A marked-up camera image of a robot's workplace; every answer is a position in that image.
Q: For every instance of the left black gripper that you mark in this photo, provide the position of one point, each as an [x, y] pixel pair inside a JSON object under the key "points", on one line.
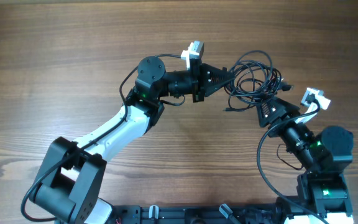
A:
{"points": [[200, 74]]}

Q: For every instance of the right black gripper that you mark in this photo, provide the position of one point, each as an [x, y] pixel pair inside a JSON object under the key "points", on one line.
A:
{"points": [[281, 109]]}

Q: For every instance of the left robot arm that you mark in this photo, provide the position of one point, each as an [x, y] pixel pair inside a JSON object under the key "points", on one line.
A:
{"points": [[66, 187]]}

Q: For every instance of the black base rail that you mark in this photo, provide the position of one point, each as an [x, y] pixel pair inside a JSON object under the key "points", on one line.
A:
{"points": [[249, 214]]}

